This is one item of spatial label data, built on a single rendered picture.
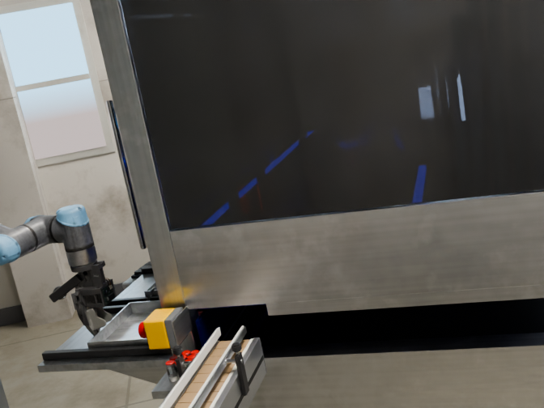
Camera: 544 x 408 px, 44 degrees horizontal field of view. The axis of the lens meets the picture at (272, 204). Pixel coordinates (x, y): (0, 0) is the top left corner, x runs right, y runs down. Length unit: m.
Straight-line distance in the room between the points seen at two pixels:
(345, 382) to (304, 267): 0.29
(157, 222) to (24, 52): 3.32
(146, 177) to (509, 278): 0.81
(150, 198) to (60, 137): 3.24
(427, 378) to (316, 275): 0.34
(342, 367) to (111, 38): 0.89
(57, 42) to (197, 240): 3.33
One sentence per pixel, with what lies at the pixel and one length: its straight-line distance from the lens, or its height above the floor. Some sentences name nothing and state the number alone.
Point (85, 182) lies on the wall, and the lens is 4.83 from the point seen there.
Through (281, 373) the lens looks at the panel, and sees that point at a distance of 1.63.
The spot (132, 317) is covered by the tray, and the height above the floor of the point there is 0.88.
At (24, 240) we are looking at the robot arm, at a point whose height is 1.22.
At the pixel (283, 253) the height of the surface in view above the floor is 1.13.
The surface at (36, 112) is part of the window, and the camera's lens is 4.80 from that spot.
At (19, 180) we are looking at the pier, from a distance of 4.72.
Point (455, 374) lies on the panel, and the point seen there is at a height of 0.82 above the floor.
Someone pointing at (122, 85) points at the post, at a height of 1.55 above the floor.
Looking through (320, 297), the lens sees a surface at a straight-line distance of 1.53.
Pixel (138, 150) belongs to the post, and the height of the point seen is 1.40.
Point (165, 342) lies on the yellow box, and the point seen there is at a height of 0.98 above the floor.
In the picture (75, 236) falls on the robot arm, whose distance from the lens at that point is 1.80.
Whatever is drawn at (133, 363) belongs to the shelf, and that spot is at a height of 0.88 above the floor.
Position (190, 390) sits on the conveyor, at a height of 0.93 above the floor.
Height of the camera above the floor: 1.59
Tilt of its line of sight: 13 degrees down
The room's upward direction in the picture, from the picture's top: 10 degrees counter-clockwise
